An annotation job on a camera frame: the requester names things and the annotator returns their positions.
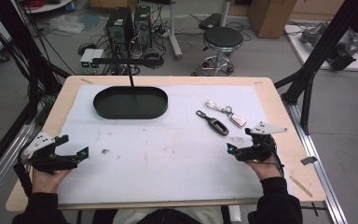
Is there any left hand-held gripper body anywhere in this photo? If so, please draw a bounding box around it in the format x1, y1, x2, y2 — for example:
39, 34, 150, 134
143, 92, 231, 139
20, 130, 80, 175

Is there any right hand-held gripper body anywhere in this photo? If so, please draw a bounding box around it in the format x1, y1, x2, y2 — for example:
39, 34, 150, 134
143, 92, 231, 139
234, 120, 289, 162

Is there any person's right hand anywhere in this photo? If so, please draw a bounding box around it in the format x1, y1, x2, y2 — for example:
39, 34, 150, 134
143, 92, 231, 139
245, 157, 282, 181

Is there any person's left hand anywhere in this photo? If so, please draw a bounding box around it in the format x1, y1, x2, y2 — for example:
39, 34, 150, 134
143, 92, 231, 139
31, 168, 73, 194

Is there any black car key fob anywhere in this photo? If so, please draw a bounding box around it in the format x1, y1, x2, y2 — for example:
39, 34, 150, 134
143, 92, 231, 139
195, 109, 230, 137

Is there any small grey metal plate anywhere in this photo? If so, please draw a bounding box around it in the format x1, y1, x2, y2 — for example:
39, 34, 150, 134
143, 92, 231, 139
299, 155, 319, 166

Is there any thin wooden stick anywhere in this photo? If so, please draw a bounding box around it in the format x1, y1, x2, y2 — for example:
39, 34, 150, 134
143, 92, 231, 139
288, 175, 314, 199

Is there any white table mat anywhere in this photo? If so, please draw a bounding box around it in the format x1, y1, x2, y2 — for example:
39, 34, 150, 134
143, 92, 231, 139
56, 84, 294, 206

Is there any black oval tray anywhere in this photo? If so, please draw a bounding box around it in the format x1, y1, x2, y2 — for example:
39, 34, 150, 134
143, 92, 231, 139
92, 86, 170, 120

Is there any white power supply box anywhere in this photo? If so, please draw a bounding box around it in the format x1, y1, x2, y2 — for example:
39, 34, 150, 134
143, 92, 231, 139
79, 48, 95, 70
89, 49, 105, 70

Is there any person's torso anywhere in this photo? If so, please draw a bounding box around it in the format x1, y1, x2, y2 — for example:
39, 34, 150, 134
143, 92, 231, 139
92, 206, 231, 224

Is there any black round stool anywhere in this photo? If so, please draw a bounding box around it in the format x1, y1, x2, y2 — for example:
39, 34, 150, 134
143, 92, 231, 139
192, 25, 245, 77

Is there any black T-shaped stand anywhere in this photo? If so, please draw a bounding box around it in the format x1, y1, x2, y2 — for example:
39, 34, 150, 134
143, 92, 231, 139
91, 57, 165, 104

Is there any white floor board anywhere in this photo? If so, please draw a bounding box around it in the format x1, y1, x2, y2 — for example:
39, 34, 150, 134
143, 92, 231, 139
283, 23, 358, 73

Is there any clear plastic bag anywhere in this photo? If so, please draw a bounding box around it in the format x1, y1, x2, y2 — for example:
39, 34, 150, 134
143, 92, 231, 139
47, 14, 86, 35

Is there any cardboard box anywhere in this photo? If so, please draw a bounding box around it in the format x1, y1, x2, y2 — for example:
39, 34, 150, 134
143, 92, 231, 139
247, 0, 298, 40

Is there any black flat pad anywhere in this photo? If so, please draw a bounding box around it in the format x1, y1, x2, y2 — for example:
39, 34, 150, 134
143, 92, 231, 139
198, 12, 223, 31

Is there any white table leg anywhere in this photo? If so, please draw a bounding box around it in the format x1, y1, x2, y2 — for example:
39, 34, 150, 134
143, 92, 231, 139
167, 0, 185, 61

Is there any black computer tower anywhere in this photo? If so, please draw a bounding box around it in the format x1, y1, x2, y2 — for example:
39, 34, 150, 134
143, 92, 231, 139
104, 7, 135, 60
133, 5, 154, 51

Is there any grey robot device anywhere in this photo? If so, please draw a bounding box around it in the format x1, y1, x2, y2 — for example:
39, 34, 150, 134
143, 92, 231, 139
299, 21, 358, 72

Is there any white round shelf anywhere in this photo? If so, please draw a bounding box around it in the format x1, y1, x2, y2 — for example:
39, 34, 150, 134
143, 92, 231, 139
21, 0, 75, 15

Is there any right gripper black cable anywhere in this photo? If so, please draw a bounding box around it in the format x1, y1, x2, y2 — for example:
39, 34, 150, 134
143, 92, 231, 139
259, 135, 286, 179

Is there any silver key with ring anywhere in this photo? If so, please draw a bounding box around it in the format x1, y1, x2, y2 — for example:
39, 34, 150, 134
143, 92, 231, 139
204, 99, 248, 129

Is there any left gripper black strap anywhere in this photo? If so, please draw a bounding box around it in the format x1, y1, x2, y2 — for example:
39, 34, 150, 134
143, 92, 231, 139
12, 151, 34, 198

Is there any aluminium rail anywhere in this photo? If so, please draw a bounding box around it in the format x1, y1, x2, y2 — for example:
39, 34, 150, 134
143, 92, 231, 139
0, 123, 35, 208
282, 101, 350, 224

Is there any black frame strut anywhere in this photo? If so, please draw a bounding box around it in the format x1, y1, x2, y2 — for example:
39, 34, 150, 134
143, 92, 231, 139
0, 0, 73, 185
273, 0, 358, 136

